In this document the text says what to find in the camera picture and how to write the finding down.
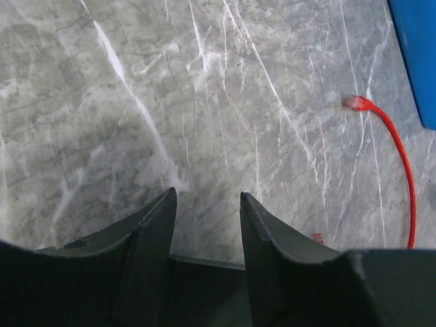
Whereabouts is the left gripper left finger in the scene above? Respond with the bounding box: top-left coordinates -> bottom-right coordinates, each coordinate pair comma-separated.
1,188 -> 177,326

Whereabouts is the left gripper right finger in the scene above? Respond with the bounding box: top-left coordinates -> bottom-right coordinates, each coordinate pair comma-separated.
240,193 -> 435,326

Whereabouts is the black network switch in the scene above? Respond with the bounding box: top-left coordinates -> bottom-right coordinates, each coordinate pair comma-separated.
161,255 -> 252,326

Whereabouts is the blue plastic bin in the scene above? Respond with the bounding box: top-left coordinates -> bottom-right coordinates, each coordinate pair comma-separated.
388,0 -> 435,130

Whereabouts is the red ethernet cable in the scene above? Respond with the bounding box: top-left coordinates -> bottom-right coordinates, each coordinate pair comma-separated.
312,94 -> 418,250

